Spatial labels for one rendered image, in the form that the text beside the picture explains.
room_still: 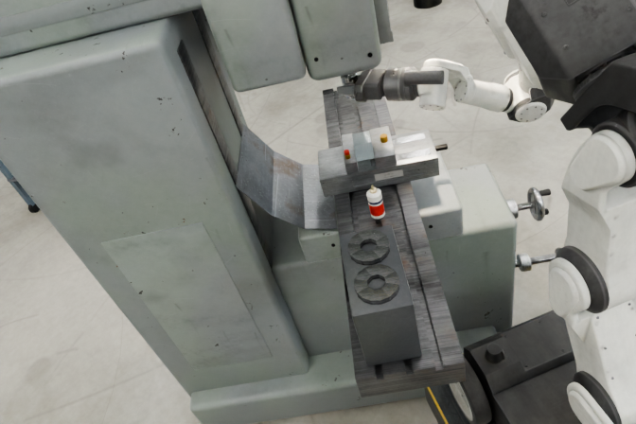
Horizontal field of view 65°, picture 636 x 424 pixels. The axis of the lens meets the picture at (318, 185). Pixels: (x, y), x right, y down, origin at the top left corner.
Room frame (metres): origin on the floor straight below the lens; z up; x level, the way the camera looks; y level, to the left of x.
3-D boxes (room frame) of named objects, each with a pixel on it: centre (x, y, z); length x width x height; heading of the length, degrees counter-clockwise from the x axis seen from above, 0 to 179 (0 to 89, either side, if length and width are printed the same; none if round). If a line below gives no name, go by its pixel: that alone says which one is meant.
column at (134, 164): (1.30, 0.45, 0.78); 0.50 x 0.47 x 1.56; 82
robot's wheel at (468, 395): (0.68, -0.24, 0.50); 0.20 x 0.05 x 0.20; 7
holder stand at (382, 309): (0.68, -0.06, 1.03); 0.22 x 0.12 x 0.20; 174
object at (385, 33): (1.21, -0.27, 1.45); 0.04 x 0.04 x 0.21; 82
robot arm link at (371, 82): (1.17, -0.24, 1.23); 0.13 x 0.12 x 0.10; 147
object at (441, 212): (1.22, -0.17, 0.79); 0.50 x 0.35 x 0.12; 82
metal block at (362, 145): (1.20, -0.16, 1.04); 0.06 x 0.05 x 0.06; 171
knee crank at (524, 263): (1.01, -0.67, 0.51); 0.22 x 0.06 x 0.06; 82
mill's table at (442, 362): (1.15, -0.16, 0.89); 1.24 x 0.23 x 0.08; 172
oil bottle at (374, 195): (1.01, -0.14, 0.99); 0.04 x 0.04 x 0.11
